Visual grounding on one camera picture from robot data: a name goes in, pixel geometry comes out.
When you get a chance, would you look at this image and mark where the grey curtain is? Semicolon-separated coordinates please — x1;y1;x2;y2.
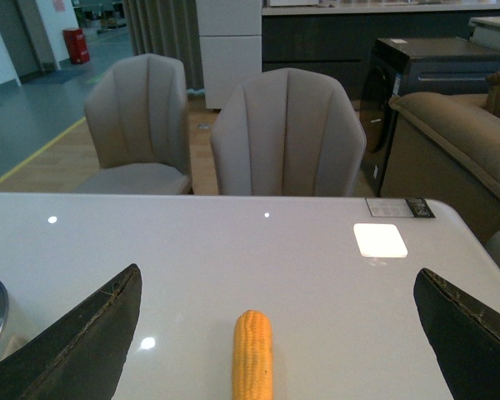
122;0;204;90

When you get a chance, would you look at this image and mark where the black appliance box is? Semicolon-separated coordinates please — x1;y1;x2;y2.
358;37;500;198

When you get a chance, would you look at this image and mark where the table label sticker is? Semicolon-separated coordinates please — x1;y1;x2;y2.
365;197;435;218

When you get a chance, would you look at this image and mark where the left beige upholstered chair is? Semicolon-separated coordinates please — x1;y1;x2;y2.
76;53;193;195

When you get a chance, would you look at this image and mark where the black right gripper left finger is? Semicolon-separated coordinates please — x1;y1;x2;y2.
0;264;142;399

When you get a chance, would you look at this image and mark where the yellow corn cob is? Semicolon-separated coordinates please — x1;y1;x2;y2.
232;310;273;399

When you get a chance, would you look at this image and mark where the red fire extinguisher box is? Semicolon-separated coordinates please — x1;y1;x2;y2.
62;27;90;64

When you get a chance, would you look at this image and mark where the white cabinet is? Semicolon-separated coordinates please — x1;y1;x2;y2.
196;0;263;109

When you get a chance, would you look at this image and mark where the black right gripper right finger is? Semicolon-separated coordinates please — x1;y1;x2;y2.
413;268;500;399

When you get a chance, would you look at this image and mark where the dark kitchen counter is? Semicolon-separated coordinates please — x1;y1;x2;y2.
262;1;500;101

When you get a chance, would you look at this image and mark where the brown sofa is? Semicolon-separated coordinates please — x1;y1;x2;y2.
380;72;500;243

